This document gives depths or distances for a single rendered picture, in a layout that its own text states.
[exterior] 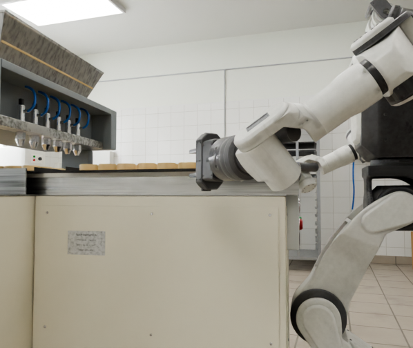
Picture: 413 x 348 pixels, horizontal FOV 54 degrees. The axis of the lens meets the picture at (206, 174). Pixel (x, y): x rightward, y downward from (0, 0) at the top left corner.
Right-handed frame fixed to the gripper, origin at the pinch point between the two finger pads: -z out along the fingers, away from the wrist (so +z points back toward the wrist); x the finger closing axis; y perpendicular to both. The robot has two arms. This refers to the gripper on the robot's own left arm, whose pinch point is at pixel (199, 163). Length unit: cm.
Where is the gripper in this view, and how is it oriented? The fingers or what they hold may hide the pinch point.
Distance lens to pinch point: 89.9
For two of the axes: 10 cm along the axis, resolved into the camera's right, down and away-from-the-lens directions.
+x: 0.0, -10.0, 0.5
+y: -8.5, -0.3, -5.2
